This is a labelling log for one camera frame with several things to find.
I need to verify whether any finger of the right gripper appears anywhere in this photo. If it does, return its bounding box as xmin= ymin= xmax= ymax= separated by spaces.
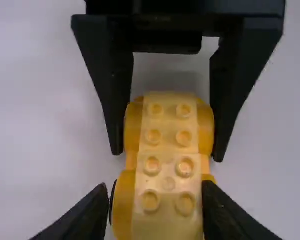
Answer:
xmin=71 ymin=14 xmax=136 ymax=156
xmin=209 ymin=18 xmax=285 ymax=163

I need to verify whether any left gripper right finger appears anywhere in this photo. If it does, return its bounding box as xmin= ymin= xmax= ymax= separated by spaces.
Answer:
xmin=201 ymin=180 xmax=283 ymax=240

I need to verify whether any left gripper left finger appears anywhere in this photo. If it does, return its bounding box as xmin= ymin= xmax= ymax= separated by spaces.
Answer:
xmin=31 ymin=182 xmax=110 ymax=240

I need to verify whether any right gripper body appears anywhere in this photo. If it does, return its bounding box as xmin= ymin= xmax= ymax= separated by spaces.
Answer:
xmin=84 ymin=0 xmax=286 ymax=55

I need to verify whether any yellow toy car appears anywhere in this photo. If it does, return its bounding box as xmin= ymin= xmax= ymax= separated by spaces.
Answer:
xmin=110 ymin=91 xmax=218 ymax=240

